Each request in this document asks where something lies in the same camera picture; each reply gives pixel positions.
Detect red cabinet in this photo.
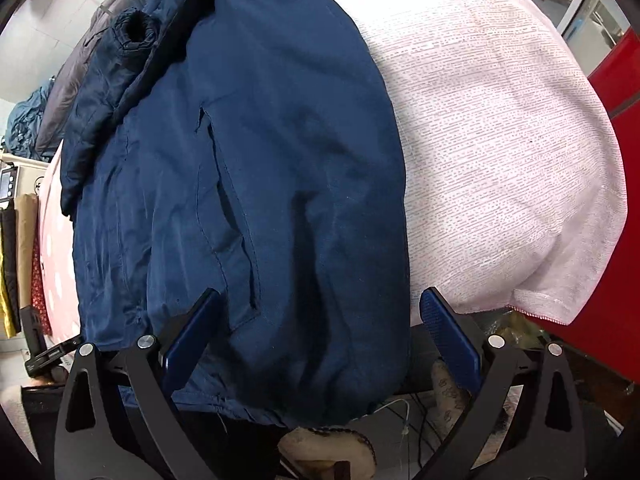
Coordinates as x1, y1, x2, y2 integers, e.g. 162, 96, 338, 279
525, 25, 640, 396

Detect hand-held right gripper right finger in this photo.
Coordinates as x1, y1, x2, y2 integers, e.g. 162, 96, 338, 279
417, 287, 586, 480

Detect white cable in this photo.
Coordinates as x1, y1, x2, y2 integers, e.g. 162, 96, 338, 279
372, 392, 417, 480

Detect pink polka-dot blanket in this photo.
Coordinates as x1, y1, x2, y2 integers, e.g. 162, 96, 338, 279
37, 0, 628, 356

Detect gold fabric roll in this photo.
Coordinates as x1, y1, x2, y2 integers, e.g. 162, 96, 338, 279
0, 280, 17, 340

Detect navy blue jacket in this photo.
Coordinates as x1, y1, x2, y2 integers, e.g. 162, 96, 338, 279
60, 0, 413, 428

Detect red patterned fabric roll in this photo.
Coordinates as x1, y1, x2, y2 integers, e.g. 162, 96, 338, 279
29, 240, 54, 336

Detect crumpled blue cloth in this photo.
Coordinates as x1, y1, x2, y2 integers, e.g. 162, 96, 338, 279
6, 77, 57, 161

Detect beige fabric roll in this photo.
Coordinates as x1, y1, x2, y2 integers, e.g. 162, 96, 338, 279
15, 192, 42, 311

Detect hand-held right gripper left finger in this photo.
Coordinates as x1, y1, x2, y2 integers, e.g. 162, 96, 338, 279
54, 287, 223, 480

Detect grey duvet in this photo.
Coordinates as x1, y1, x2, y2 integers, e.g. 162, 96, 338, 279
34, 0, 166, 162

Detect black fabric roll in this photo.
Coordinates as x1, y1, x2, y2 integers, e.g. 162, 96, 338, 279
0, 207, 22, 336

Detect white machine with display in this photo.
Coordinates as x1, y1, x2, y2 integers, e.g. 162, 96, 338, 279
0, 154, 52, 207

